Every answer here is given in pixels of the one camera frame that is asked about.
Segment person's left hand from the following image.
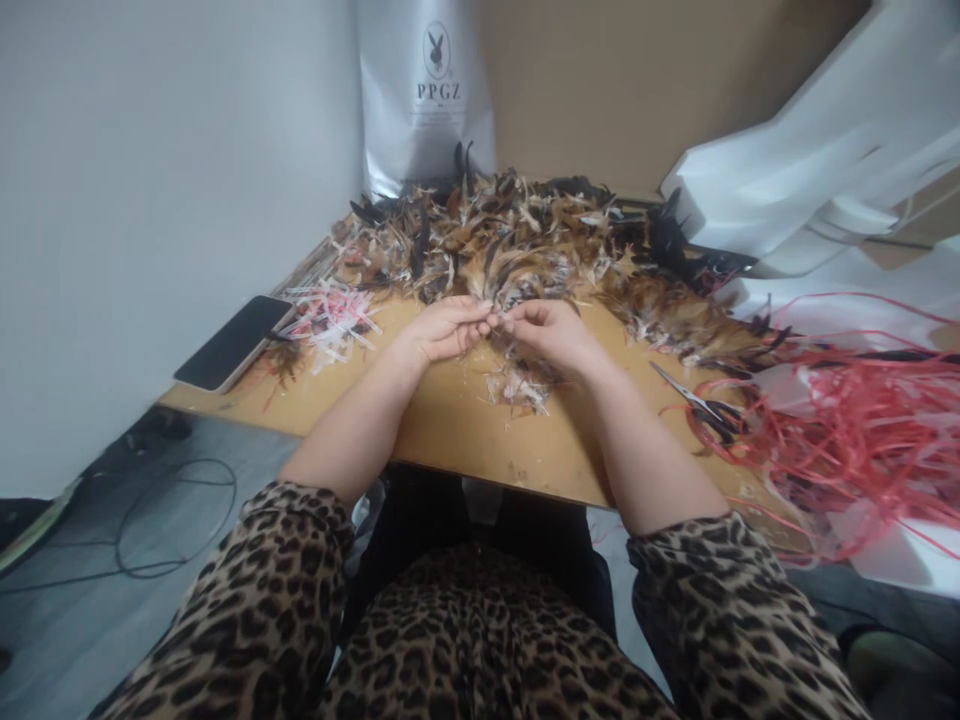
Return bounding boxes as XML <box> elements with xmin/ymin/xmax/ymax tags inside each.
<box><xmin>407</xmin><ymin>296</ymin><xmax>498</xmax><ymax>367</ymax></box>

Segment person's right hand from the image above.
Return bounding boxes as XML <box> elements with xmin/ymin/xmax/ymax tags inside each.
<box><xmin>497</xmin><ymin>299</ymin><xmax>604</xmax><ymax>378</ymax></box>

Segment person's left fingers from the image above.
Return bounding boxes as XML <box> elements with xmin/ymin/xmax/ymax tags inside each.
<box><xmin>440</xmin><ymin>317</ymin><xmax>496</xmax><ymax>355</ymax></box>

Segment person's right fingers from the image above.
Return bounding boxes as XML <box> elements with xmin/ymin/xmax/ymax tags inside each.
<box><xmin>508</xmin><ymin>323</ymin><xmax>560</xmax><ymax>363</ymax></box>

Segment small brown feather bundle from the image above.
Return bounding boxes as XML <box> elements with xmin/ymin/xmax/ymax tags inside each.
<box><xmin>476</xmin><ymin>278</ymin><xmax>535</xmax><ymax>336</ymax></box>

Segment heap of trimmed feather scraps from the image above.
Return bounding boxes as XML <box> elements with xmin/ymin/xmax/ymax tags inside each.
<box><xmin>479</xmin><ymin>346</ymin><xmax>571</xmax><ymax>425</ymax></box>

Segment pile of brown black feathers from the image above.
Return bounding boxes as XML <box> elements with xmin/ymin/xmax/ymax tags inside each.
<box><xmin>341</xmin><ymin>140</ymin><xmax>796</xmax><ymax>376</ymax></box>

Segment pile of white red strips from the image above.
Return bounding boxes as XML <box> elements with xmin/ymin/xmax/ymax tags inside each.
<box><xmin>278</xmin><ymin>273</ymin><xmax>391</xmax><ymax>370</ymax></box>

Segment silver bag with rabbit print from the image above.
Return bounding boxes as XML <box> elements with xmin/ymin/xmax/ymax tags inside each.
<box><xmin>358</xmin><ymin>0</ymin><xmax>499</xmax><ymax>202</ymax></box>

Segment smartphone with light case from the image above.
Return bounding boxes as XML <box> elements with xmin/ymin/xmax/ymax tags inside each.
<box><xmin>173</xmin><ymin>294</ymin><xmax>296</xmax><ymax>394</ymax></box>

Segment brown cardboard sheet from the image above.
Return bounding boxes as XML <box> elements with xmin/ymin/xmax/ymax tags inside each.
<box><xmin>476</xmin><ymin>0</ymin><xmax>960</xmax><ymax>249</ymax></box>

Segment person's body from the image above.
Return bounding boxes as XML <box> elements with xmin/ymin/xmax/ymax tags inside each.
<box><xmin>318</xmin><ymin>543</ymin><xmax>680</xmax><ymax>720</ymax></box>

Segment black handled scissors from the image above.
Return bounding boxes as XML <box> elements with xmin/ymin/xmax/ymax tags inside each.
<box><xmin>648</xmin><ymin>360</ymin><xmax>748</xmax><ymax>440</ymax></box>

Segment tangle of red plastic strings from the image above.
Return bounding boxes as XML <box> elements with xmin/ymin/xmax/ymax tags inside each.
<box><xmin>693</xmin><ymin>293</ymin><xmax>960</xmax><ymax>565</ymax></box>

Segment black cable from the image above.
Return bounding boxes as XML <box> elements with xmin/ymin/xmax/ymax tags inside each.
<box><xmin>44</xmin><ymin>457</ymin><xmax>239</xmax><ymax>580</ymax></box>

